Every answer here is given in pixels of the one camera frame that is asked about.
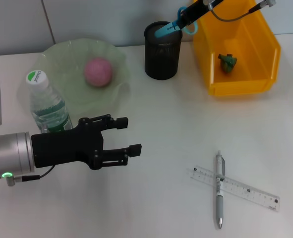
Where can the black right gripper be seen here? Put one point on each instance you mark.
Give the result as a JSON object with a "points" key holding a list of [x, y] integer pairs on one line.
{"points": [[205, 5]]}

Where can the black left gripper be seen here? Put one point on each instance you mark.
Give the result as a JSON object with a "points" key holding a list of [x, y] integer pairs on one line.
{"points": [[67, 146]]}

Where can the blue sheathed scissors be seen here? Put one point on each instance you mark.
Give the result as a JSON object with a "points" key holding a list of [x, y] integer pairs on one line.
{"points": [[164, 30]]}

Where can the green plastic wrapper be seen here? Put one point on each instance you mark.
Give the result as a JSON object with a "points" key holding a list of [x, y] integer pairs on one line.
{"points": [[227, 63]]}

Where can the pink peach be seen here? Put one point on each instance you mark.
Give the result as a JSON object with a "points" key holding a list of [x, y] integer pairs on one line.
{"points": [[98, 72]]}

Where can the clear green-label water bottle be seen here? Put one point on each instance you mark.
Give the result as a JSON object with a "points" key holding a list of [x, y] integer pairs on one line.
{"points": [[47, 106]]}

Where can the transparent plastic ruler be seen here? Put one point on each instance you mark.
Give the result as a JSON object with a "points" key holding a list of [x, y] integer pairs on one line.
{"points": [[250, 192]]}

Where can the black mesh pen holder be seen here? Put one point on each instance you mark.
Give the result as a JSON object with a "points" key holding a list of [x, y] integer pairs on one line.
{"points": [[162, 57]]}

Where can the pale green glass fruit plate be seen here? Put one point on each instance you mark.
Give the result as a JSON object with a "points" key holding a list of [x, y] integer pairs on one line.
{"points": [[69, 54]]}

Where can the grey retractable pen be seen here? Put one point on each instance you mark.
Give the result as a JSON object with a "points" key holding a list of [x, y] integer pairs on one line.
{"points": [[220, 203]]}

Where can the yellow plastic bin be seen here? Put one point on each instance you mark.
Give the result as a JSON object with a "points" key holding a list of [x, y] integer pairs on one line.
{"points": [[243, 81]]}

